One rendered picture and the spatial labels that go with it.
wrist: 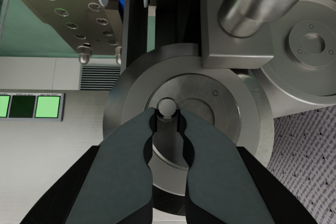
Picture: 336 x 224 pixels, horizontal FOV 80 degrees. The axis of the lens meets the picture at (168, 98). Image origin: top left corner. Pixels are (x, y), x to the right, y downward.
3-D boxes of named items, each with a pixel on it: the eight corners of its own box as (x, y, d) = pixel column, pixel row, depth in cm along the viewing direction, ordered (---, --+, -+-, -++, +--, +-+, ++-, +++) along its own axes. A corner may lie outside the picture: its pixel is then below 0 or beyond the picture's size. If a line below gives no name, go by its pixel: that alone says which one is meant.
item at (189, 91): (236, 180, 14) (133, 159, 15) (227, 175, 16) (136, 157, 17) (247, 82, 16) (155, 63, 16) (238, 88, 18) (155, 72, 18)
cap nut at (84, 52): (89, 45, 51) (88, 62, 50) (94, 51, 55) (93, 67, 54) (75, 45, 51) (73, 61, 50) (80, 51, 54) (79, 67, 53)
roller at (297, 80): (364, -11, 20) (391, 106, 18) (252, 73, 45) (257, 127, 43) (247, -15, 20) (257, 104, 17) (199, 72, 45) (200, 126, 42)
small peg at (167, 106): (152, 111, 13) (163, 92, 13) (153, 117, 15) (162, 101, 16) (172, 122, 12) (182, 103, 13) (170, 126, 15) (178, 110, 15)
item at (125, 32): (134, -84, 23) (125, 73, 19) (147, 30, 46) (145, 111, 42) (129, -84, 23) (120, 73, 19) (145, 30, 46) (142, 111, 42)
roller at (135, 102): (254, 56, 18) (267, 196, 15) (199, 106, 43) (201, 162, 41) (123, 54, 18) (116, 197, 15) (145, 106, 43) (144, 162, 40)
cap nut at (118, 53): (127, 46, 51) (126, 63, 50) (129, 52, 55) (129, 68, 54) (113, 46, 51) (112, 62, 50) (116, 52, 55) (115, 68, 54)
